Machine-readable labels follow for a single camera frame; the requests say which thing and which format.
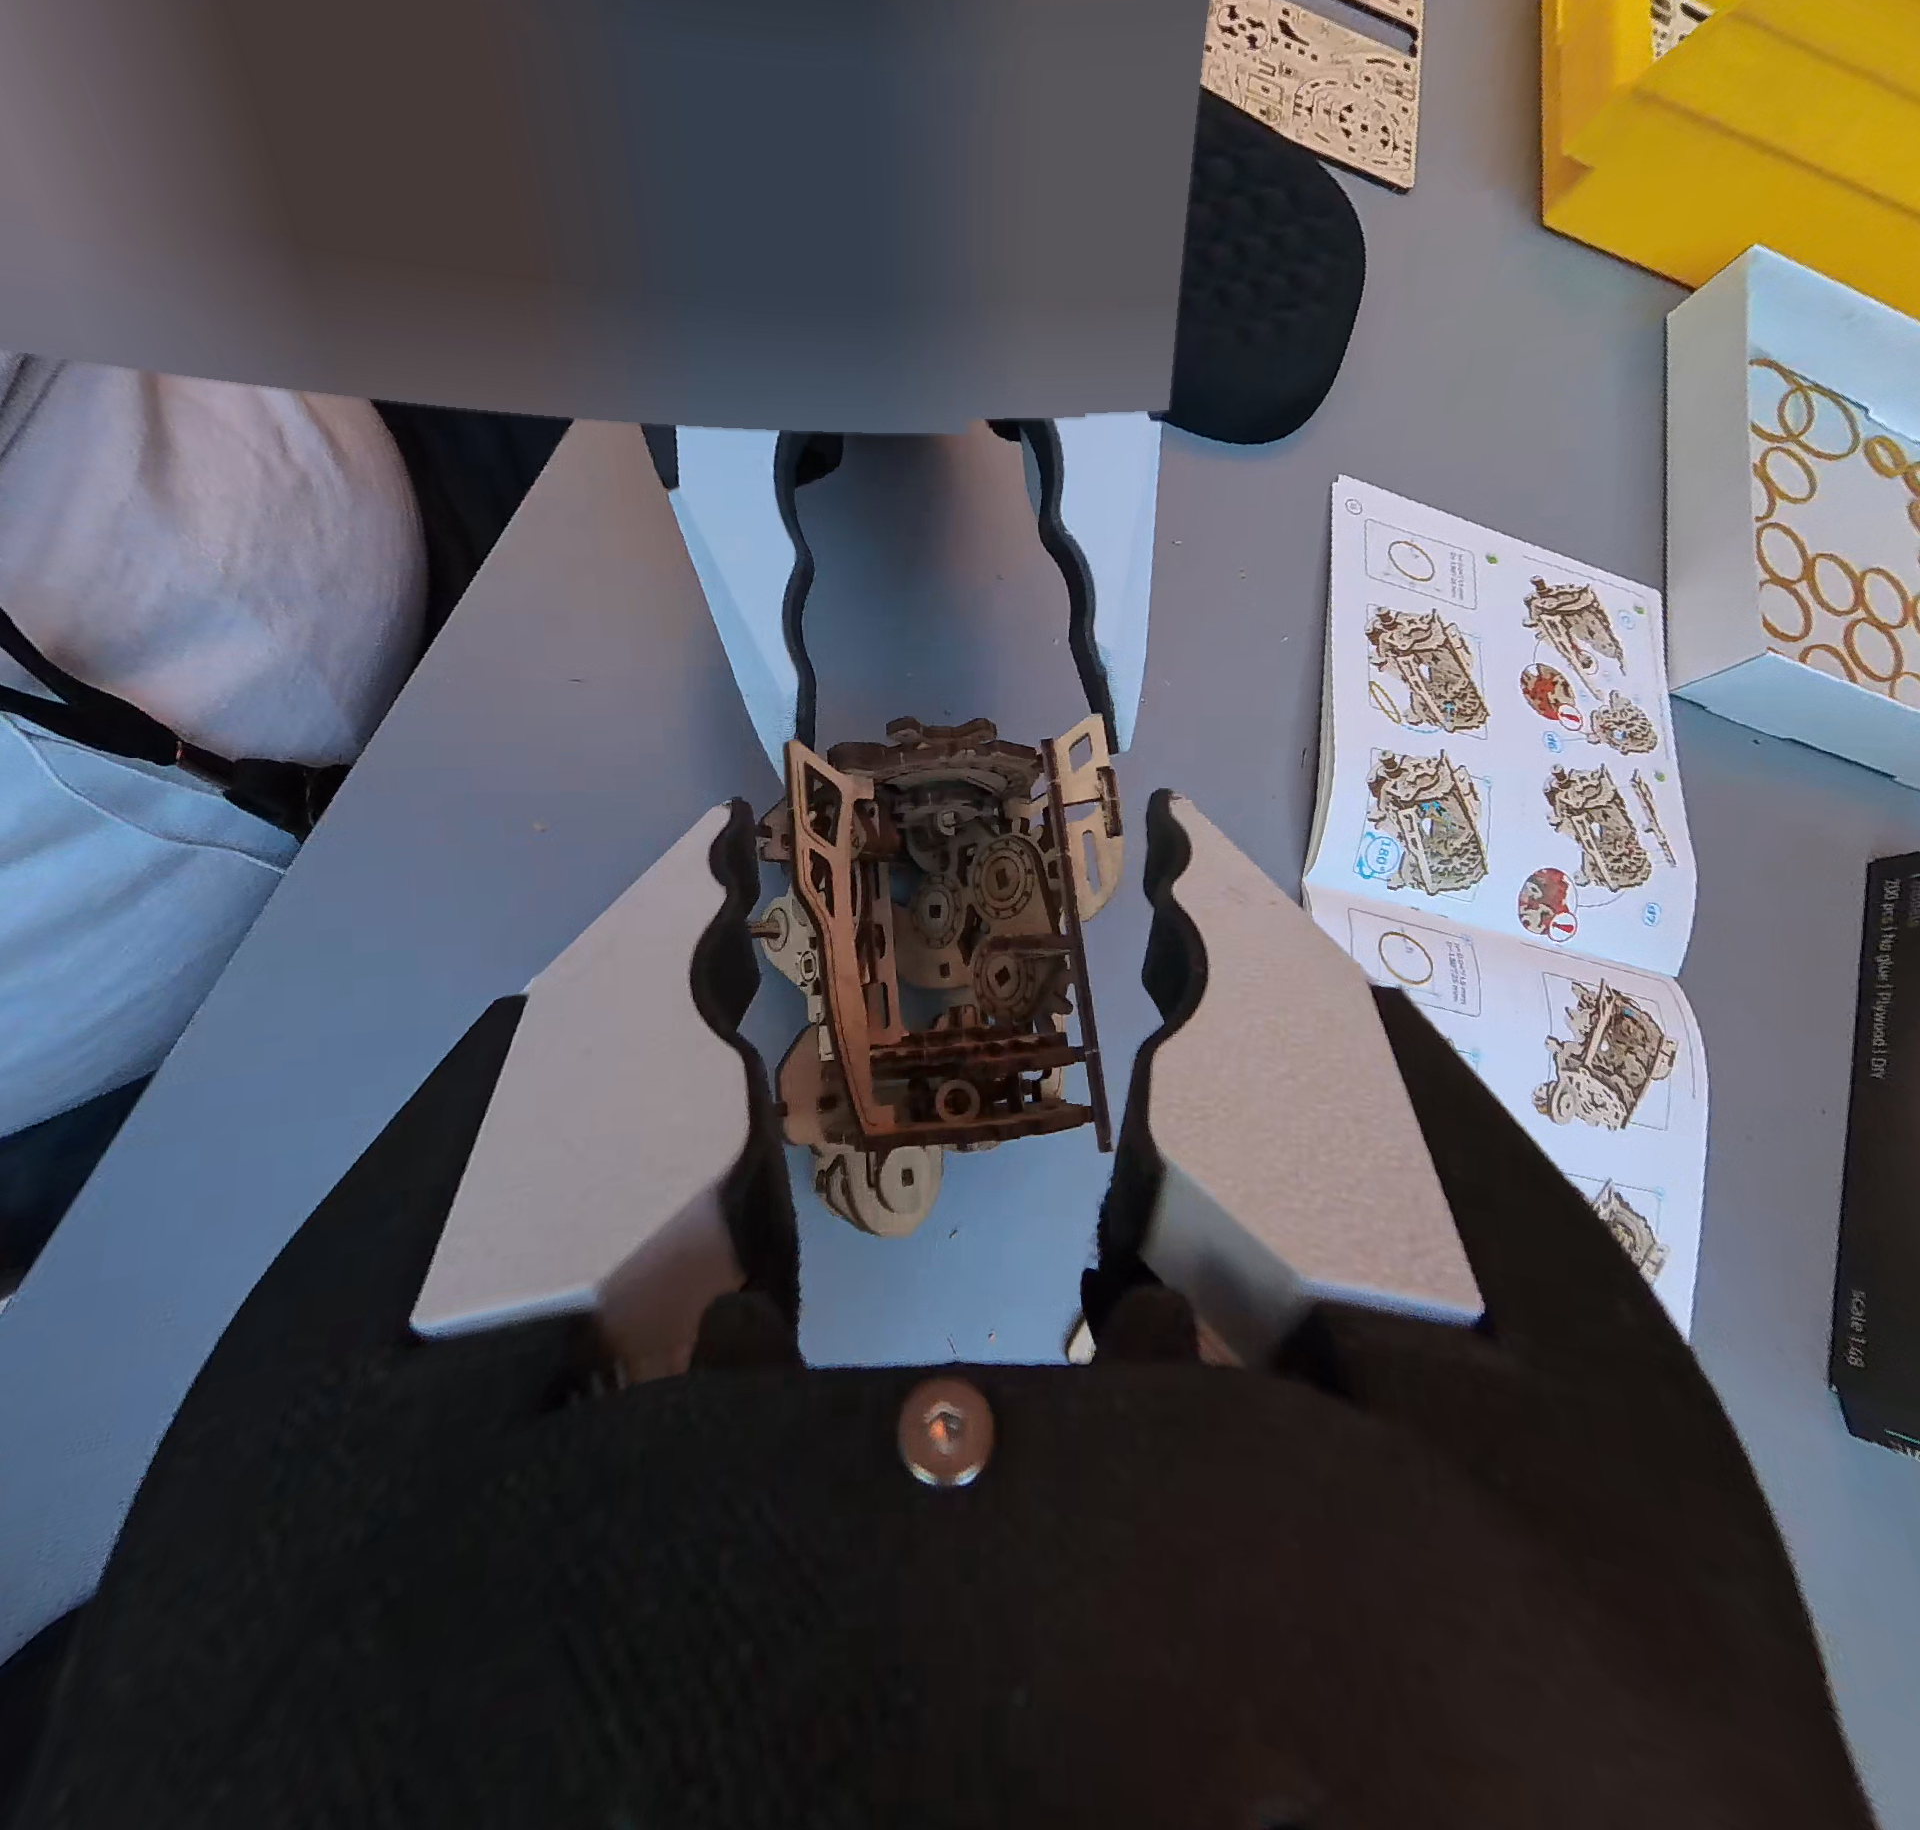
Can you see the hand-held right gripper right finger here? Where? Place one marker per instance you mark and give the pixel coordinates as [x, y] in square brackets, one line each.
[1304, 1110]

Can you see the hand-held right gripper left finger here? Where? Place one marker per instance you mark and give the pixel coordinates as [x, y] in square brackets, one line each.
[601, 1110]

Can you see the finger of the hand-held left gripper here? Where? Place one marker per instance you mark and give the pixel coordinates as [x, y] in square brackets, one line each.
[735, 539]
[1122, 539]

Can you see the wooden mechanical model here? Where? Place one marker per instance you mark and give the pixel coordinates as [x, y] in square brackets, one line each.
[933, 943]

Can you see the grey desk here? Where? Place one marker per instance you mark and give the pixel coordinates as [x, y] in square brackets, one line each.
[1502, 359]

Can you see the wooden parts sheet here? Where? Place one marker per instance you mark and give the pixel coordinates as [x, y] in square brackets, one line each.
[1320, 44]

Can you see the instruction booklet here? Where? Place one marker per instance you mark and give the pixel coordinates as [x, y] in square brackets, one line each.
[1502, 811]

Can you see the wooden sheet in bin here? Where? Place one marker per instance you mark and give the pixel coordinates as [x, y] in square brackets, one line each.
[1683, 18]

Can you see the yellow plastic bin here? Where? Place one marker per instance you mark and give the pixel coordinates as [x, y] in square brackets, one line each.
[1773, 135]

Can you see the person's white shirt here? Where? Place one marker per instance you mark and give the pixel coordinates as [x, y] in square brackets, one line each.
[193, 539]

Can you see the person's dark pants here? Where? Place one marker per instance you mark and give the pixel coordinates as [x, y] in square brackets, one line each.
[60, 1183]

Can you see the black cardboard box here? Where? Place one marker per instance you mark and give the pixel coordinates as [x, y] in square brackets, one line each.
[1884, 1141]

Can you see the white box of rubber bands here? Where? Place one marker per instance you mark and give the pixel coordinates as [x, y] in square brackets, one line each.
[1799, 511]

